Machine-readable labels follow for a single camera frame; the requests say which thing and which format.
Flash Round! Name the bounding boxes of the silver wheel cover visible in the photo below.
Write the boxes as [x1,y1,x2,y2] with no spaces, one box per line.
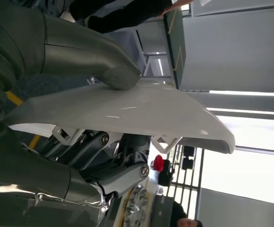
[123,184,150,227]

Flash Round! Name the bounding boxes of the black window frame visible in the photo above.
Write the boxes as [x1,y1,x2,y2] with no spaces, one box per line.
[169,144,205,220]

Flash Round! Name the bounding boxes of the red cap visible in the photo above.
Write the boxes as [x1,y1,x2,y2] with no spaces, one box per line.
[150,154,165,172]

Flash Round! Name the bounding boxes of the steel workbench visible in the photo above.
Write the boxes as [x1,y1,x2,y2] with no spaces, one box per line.
[109,9,187,90]

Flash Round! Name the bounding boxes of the person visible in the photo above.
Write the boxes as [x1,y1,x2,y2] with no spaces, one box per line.
[170,201,203,227]
[69,0,211,34]

